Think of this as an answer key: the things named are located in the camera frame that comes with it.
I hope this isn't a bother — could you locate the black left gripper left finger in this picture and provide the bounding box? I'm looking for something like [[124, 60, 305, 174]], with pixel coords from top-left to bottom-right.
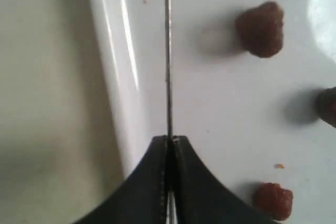
[[76, 135, 168, 224]]

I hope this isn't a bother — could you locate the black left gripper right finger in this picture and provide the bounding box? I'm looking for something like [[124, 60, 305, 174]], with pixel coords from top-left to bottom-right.
[[172, 136, 273, 224]]

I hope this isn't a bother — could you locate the thin metal skewer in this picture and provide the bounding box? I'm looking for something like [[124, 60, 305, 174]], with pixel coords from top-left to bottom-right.
[[163, 0, 176, 224]]

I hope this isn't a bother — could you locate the red meat ball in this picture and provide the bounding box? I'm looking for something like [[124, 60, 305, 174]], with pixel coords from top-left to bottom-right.
[[235, 1, 285, 58], [253, 183, 293, 221], [316, 87, 335, 127]]

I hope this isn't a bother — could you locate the white rectangular plastic tray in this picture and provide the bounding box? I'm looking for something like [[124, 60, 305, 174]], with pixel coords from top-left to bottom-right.
[[91, 0, 335, 223]]

